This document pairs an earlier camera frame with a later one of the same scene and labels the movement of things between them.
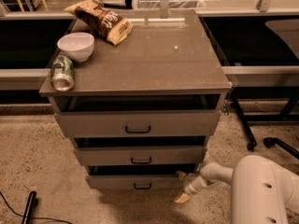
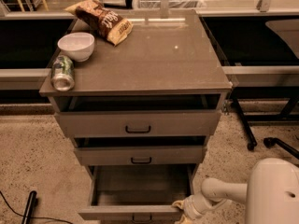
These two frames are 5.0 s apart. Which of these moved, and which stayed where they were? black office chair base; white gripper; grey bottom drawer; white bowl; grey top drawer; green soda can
Moved: grey bottom drawer; white gripper
Stayed: black office chair base; grey top drawer; white bowl; green soda can
